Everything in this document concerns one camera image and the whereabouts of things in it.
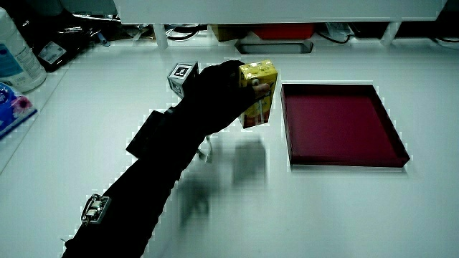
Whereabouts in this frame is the blue flowered tissue packet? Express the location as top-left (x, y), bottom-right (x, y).
top-left (0, 82), bottom-right (39, 139)

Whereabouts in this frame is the person's left hand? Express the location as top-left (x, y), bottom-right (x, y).
top-left (166, 59), bottom-right (271, 135)

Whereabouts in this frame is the white shelf board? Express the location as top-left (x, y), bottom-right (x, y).
top-left (113, 0), bottom-right (448, 26)

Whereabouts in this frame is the red box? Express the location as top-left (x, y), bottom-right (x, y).
top-left (250, 23), bottom-right (316, 41)

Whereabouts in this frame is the white shelf leg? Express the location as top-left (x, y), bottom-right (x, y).
top-left (153, 23), bottom-right (169, 50)

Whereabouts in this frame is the yellow ice redtea carton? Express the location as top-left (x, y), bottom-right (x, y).
top-left (238, 59), bottom-right (279, 130)

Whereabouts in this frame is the grey rectangular tray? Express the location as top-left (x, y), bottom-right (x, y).
top-left (234, 38), bottom-right (314, 56)

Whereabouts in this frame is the dark red square tray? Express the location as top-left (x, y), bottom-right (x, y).
top-left (280, 82), bottom-right (411, 169)

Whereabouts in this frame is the brown cardboard box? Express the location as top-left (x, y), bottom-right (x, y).
top-left (210, 24), bottom-right (252, 43)

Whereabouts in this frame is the black cable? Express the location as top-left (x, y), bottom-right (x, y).
top-left (316, 31), bottom-right (351, 45)
top-left (165, 24), bottom-right (209, 42)

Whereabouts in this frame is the black wrist sensor box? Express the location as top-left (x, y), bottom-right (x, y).
top-left (125, 109), bottom-right (169, 159)

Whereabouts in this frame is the black bag with white label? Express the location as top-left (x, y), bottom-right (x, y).
top-left (10, 6), bottom-right (109, 73)

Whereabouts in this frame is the person's left forearm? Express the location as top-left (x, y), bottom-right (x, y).
top-left (61, 104), bottom-right (213, 258)

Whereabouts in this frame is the clear plastic bag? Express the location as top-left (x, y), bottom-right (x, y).
top-left (323, 21), bottom-right (354, 41)

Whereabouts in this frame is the white bottle with blue label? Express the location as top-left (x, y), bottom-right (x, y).
top-left (0, 6), bottom-right (48, 94)

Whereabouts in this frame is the metal clip-on arm tracker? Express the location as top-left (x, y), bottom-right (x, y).
top-left (80, 193), bottom-right (112, 226)

